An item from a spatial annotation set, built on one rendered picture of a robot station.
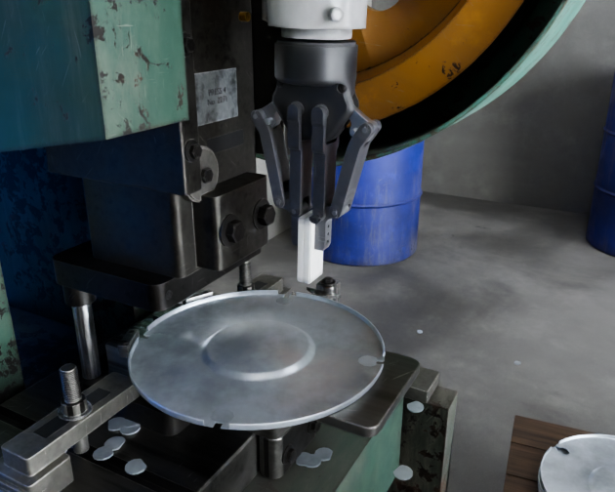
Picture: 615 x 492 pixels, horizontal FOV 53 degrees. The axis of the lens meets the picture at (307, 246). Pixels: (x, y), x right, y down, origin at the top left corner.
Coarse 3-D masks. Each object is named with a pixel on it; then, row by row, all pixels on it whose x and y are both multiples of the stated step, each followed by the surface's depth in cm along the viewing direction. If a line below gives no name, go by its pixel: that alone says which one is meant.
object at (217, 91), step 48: (192, 0) 57; (240, 0) 63; (240, 48) 64; (240, 96) 66; (240, 144) 68; (96, 192) 64; (144, 192) 61; (240, 192) 64; (96, 240) 67; (144, 240) 63; (192, 240) 63; (240, 240) 63
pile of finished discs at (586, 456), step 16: (560, 448) 116; (576, 448) 115; (592, 448) 115; (608, 448) 115; (544, 464) 111; (560, 464) 111; (576, 464) 111; (592, 464) 111; (608, 464) 111; (544, 480) 107; (560, 480) 107; (576, 480) 107; (592, 480) 106; (608, 480) 106
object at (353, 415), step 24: (408, 360) 69; (384, 384) 64; (408, 384) 65; (360, 408) 61; (384, 408) 61; (264, 432) 68; (288, 432) 69; (312, 432) 75; (360, 432) 58; (264, 456) 69; (288, 456) 69
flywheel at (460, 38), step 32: (416, 0) 85; (448, 0) 83; (480, 0) 78; (512, 0) 76; (352, 32) 91; (384, 32) 89; (416, 32) 87; (448, 32) 81; (480, 32) 79; (512, 32) 85; (384, 64) 90; (416, 64) 85; (448, 64) 82; (480, 64) 88; (384, 96) 88; (416, 96) 86
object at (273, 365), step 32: (160, 320) 77; (192, 320) 77; (224, 320) 77; (256, 320) 76; (288, 320) 77; (320, 320) 77; (352, 320) 77; (160, 352) 70; (192, 352) 70; (224, 352) 69; (256, 352) 69; (288, 352) 69; (320, 352) 70; (352, 352) 70; (384, 352) 69; (160, 384) 64; (192, 384) 64; (224, 384) 64; (256, 384) 64; (288, 384) 64; (320, 384) 64; (352, 384) 64; (192, 416) 59; (256, 416) 59; (288, 416) 59; (320, 416) 59
